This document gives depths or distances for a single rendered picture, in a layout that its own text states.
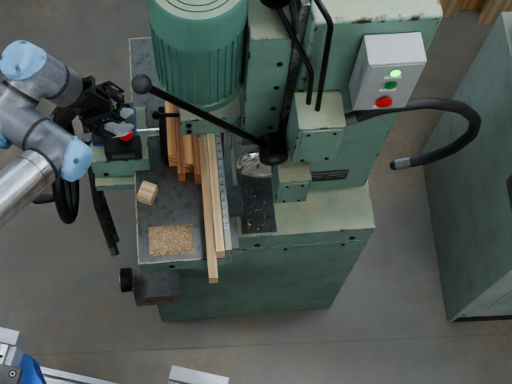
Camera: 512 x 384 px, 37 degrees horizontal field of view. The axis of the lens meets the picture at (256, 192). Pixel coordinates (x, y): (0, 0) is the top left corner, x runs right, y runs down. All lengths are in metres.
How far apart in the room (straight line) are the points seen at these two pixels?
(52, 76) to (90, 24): 1.68
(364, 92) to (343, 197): 0.60
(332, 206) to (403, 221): 0.93
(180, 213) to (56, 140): 0.46
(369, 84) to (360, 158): 0.45
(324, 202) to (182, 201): 0.36
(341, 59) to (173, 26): 0.30
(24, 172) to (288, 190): 0.58
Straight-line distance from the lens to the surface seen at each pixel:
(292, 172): 1.62
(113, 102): 1.60
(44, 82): 1.47
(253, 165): 1.67
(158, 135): 1.79
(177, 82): 1.46
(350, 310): 2.67
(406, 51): 1.32
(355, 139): 1.67
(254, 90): 1.51
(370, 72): 1.31
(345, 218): 1.90
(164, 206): 1.78
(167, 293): 2.00
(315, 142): 1.46
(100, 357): 2.62
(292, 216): 1.88
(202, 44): 1.33
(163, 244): 1.73
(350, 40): 1.33
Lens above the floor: 2.55
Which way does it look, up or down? 67 degrees down
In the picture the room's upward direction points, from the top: 8 degrees clockwise
